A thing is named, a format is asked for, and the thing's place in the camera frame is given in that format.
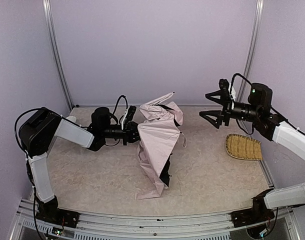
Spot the woven bamboo tray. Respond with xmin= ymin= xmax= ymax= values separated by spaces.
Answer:
xmin=225 ymin=133 xmax=263 ymax=161

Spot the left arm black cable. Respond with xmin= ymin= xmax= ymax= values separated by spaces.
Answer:
xmin=113 ymin=94 xmax=130 ymax=118

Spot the left aluminium frame post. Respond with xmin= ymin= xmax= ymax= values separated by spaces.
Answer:
xmin=42 ymin=0 xmax=74 ymax=111

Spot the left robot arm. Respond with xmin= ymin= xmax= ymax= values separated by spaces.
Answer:
xmin=14 ymin=105 xmax=140 ymax=204

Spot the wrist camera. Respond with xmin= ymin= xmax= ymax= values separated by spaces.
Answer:
xmin=219 ymin=79 xmax=236 ymax=102
xmin=120 ymin=105 xmax=137 ymax=125

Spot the light blue enamel mug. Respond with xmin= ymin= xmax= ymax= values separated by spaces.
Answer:
xmin=66 ymin=116 xmax=77 ymax=123

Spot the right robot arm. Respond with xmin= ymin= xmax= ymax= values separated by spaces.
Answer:
xmin=199 ymin=79 xmax=305 ymax=209

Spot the right aluminium frame post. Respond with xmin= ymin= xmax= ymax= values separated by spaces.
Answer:
xmin=234 ymin=0 xmax=265 ymax=109

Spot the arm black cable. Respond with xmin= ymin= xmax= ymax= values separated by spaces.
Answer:
xmin=229 ymin=72 xmax=253 ymax=88
xmin=113 ymin=94 xmax=130 ymax=118

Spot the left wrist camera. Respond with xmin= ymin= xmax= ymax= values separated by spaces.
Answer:
xmin=120 ymin=105 xmax=137 ymax=125

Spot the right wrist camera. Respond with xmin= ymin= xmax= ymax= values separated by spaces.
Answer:
xmin=219 ymin=79 xmax=236 ymax=102

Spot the aluminium front rail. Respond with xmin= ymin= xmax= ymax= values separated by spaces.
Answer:
xmin=9 ymin=197 xmax=301 ymax=240

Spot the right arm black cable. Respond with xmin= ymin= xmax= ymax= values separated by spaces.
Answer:
xmin=229 ymin=72 xmax=253 ymax=88

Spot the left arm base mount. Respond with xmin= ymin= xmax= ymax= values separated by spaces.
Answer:
xmin=36 ymin=205 xmax=80 ymax=229

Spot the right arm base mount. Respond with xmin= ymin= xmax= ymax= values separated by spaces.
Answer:
xmin=230 ymin=205 xmax=275 ymax=228

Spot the aluminium frame post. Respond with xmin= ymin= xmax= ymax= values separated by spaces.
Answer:
xmin=234 ymin=0 xmax=265 ymax=109
xmin=42 ymin=0 xmax=74 ymax=111

